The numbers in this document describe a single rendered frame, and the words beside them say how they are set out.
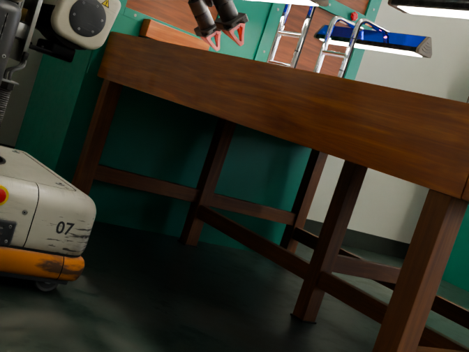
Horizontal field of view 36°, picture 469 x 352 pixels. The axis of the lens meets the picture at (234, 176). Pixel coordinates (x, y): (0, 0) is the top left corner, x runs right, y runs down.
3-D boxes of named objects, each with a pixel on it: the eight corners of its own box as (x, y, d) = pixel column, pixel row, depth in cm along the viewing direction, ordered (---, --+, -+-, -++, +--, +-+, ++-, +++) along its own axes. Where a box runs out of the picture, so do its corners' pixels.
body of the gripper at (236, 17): (231, 16, 230) (222, -5, 226) (248, 18, 222) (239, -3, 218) (215, 26, 228) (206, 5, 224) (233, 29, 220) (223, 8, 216)
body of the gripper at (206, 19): (209, 24, 262) (200, 6, 258) (223, 26, 254) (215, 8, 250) (195, 33, 260) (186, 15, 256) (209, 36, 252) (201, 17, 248)
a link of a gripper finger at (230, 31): (241, 38, 234) (230, 12, 229) (253, 40, 229) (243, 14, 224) (225, 49, 232) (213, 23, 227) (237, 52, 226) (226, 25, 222)
